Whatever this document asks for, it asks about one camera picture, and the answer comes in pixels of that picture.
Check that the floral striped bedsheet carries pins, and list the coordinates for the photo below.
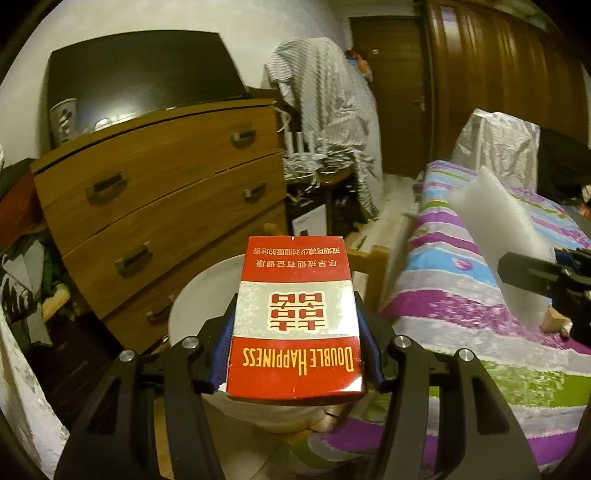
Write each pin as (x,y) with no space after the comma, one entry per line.
(461,295)

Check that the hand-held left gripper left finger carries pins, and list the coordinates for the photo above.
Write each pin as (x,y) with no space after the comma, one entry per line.
(184,392)

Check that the grey striped cloth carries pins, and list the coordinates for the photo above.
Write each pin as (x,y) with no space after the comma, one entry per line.
(323,92)

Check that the white router with antennas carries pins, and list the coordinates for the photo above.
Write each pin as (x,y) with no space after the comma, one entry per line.
(304,145)

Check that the red cigarette box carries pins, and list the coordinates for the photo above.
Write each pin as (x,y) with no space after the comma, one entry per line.
(295,323)

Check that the pile of clothes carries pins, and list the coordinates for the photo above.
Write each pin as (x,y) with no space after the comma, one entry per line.
(23,240)

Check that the colourful hanging bags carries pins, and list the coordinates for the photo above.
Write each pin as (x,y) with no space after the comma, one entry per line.
(360,62)

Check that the silver wrapped bundle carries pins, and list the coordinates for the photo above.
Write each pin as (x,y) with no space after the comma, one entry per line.
(498,138)

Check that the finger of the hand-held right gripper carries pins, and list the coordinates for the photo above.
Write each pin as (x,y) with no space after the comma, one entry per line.
(526,273)
(567,256)

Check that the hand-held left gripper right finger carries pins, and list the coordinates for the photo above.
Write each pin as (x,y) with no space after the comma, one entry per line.
(373,364)

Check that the black cloth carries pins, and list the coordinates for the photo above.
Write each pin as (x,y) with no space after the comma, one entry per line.
(563,161)

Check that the round wooden side table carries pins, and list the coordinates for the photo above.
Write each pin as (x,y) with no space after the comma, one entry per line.
(334,177)

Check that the brown wooden wardrobe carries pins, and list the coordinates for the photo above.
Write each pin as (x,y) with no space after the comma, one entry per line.
(498,69)

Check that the white lace cloth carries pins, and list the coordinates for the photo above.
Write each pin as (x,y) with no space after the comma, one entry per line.
(23,406)

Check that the white bucket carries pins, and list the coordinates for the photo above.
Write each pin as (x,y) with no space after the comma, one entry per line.
(198,300)

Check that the small tan box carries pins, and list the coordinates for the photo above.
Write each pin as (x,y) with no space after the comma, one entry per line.
(556,322)

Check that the white foam sheet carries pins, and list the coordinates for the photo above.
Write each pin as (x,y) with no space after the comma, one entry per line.
(498,221)

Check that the white product box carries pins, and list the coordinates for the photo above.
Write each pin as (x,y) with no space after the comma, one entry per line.
(309,220)

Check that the brown wooden door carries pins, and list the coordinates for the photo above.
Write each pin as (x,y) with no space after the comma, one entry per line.
(392,92)

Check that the black television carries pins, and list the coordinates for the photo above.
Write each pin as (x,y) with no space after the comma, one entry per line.
(138,74)

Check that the cartoon print cup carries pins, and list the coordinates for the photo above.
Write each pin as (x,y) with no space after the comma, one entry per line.
(62,122)

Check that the wooden dresser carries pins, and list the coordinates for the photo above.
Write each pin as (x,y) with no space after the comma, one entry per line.
(175,194)

